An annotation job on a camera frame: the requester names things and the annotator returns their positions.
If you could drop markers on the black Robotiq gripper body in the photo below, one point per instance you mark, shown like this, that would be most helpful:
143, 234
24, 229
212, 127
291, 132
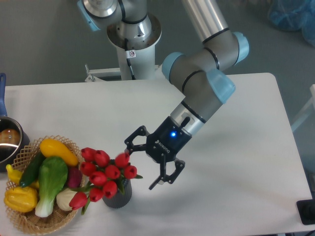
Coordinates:
168, 139

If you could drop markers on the red tulip bouquet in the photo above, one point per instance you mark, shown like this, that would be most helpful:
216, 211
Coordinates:
105, 177

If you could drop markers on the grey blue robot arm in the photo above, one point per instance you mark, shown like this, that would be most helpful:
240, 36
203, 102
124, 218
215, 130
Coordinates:
200, 77

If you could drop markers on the dark grey ribbed vase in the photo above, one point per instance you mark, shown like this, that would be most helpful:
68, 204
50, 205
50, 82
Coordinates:
120, 199

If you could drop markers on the red purple radish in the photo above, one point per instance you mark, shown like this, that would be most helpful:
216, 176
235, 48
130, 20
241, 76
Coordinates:
74, 177

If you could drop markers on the yellow squash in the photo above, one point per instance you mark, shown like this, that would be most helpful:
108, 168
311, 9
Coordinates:
51, 148

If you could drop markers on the green bok choy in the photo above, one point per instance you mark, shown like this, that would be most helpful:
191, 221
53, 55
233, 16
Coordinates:
52, 177

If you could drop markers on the white garlic bulb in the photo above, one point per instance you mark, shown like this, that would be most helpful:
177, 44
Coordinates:
63, 199

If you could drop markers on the woven wicker basket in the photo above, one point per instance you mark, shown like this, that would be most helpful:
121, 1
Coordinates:
28, 222

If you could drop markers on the dark green cucumber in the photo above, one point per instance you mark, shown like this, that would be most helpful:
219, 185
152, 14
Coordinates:
31, 172

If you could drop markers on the small yellow gourd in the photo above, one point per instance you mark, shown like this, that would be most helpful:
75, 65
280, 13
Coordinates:
15, 176

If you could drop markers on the yellow bell pepper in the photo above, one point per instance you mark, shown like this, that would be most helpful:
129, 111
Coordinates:
21, 199

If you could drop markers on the black device table edge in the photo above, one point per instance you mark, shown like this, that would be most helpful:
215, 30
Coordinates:
306, 209

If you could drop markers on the blue plastic bag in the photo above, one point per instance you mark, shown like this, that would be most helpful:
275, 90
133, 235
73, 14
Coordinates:
294, 15

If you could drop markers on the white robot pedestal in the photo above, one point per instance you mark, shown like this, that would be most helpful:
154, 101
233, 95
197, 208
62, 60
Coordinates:
136, 50

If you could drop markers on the steel pot blue handle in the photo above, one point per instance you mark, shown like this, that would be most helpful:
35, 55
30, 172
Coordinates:
12, 136

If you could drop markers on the white frame right edge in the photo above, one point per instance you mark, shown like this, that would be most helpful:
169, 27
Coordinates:
305, 111

